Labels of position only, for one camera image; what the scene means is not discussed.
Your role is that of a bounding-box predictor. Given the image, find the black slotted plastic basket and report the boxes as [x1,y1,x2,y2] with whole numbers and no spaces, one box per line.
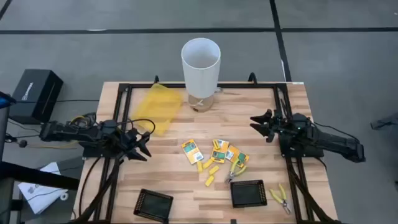
[133,188,174,223]
[230,179,268,209]

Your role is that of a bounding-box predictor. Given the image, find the dark device with blue edge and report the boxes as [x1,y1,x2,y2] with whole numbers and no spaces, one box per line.
[0,91,17,110]

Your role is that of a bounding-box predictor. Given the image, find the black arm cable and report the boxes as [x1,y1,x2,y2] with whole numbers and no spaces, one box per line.
[115,118,156,137]
[310,120,361,144]

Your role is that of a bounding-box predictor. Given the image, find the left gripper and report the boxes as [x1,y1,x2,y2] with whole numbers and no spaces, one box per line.
[116,127,152,162]

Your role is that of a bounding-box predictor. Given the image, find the yellow translucent plastic bin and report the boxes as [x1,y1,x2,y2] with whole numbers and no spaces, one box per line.
[130,83,184,136]

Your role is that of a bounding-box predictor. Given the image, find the thin black floor cable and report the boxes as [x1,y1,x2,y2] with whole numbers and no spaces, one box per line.
[17,98,100,104]

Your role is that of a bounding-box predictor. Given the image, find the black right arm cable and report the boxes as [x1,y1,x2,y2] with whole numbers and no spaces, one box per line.
[310,120,361,144]

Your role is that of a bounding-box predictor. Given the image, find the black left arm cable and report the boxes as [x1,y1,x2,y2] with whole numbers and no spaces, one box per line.
[115,118,156,137]

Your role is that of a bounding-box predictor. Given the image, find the dark grey chair base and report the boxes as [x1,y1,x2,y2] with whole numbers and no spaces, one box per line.
[369,112,398,131]

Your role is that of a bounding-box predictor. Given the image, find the white paper sheets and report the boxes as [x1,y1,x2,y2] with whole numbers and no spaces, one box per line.
[17,161,68,215]

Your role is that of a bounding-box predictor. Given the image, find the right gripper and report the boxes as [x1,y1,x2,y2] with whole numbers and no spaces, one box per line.
[249,108,294,144]

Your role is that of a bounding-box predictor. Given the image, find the dark side desk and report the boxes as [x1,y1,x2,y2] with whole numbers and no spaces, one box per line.
[0,160,81,224]

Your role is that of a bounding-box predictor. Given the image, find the black cable bundle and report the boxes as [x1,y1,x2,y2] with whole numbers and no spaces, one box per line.
[285,157,341,224]
[72,155,124,224]

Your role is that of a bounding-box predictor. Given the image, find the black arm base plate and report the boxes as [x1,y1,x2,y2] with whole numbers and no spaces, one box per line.
[82,133,128,159]
[278,133,325,158]

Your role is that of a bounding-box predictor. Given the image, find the yellow handled pliers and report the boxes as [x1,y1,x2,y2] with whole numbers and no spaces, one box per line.
[269,183,292,215]
[224,159,248,185]

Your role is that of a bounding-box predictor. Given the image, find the black cardboard box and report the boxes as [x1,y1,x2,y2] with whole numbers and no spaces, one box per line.
[8,68,64,125]

